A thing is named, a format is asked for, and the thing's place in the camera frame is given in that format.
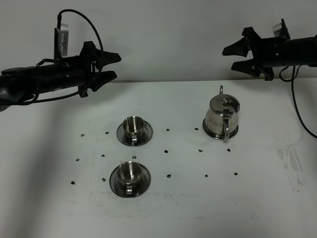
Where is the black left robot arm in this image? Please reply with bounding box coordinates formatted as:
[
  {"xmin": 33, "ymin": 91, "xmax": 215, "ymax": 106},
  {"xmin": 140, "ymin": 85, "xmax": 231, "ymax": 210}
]
[{"xmin": 0, "ymin": 41, "xmax": 121, "ymax": 111}]

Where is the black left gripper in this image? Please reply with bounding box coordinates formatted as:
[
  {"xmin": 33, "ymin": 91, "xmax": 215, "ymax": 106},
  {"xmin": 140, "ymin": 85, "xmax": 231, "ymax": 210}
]
[{"xmin": 59, "ymin": 41, "xmax": 121, "ymax": 97}]

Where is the black left camera cable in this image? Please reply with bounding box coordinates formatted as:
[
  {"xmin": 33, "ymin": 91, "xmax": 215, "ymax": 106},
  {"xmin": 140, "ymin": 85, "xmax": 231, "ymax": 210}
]
[{"xmin": 57, "ymin": 9, "xmax": 104, "ymax": 52}]

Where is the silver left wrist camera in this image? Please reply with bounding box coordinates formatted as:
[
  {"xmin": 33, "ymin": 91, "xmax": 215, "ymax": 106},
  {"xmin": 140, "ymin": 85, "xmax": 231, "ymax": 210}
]
[{"xmin": 54, "ymin": 23, "xmax": 69, "ymax": 59}]

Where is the stainless steel saucer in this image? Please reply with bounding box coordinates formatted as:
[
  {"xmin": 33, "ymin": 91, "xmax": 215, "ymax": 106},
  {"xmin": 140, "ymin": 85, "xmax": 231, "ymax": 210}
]
[
  {"xmin": 116, "ymin": 121, "xmax": 153, "ymax": 147},
  {"xmin": 109, "ymin": 163, "xmax": 151, "ymax": 198}
]

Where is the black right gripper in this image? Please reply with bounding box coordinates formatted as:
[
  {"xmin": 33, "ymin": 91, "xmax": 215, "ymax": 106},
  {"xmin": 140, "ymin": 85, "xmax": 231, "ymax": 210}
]
[{"xmin": 222, "ymin": 27, "xmax": 287, "ymax": 81}]

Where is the stainless steel teacup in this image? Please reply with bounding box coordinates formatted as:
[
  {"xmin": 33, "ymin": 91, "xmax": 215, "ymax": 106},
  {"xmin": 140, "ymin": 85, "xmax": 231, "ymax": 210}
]
[
  {"xmin": 117, "ymin": 161, "xmax": 143, "ymax": 195},
  {"xmin": 122, "ymin": 116, "xmax": 145, "ymax": 143}
]

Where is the near stainless steel teacup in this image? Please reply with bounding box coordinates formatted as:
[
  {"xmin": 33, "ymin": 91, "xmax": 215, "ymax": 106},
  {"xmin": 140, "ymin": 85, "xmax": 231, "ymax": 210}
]
[{"xmin": 117, "ymin": 161, "xmax": 143, "ymax": 195}]

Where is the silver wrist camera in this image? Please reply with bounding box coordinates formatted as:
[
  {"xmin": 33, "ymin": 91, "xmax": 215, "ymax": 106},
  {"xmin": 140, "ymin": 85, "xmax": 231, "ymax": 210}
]
[
  {"xmin": 54, "ymin": 23, "xmax": 69, "ymax": 59},
  {"xmin": 272, "ymin": 18, "xmax": 291, "ymax": 40}
]

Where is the near stainless steel saucer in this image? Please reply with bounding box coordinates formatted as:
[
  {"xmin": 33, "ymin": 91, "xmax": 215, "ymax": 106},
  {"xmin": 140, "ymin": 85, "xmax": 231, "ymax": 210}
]
[{"xmin": 109, "ymin": 163, "xmax": 151, "ymax": 198}]

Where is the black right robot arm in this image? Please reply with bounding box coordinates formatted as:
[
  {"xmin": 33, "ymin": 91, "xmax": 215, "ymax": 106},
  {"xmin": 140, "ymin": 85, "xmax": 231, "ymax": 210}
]
[{"xmin": 222, "ymin": 22, "xmax": 317, "ymax": 81}]

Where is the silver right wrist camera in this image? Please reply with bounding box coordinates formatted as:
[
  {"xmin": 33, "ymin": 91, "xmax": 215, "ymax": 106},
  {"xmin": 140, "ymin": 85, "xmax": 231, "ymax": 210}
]
[{"xmin": 272, "ymin": 18, "xmax": 291, "ymax": 40}]

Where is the stainless steel teapot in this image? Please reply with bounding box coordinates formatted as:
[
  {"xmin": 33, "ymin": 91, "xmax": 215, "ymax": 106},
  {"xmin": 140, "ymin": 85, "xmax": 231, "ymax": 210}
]
[{"xmin": 204, "ymin": 85, "xmax": 240, "ymax": 142}]

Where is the far stainless steel teacup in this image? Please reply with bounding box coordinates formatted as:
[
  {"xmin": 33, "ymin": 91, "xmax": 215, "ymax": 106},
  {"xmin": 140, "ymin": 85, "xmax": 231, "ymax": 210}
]
[{"xmin": 122, "ymin": 116, "xmax": 145, "ymax": 143}]

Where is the far stainless steel saucer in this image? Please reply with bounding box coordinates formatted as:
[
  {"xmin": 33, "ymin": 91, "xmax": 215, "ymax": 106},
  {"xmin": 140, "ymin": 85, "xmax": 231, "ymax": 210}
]
[{"xmin": 116, "ymin": 121, "xmax": 153, "ymax": 147}]

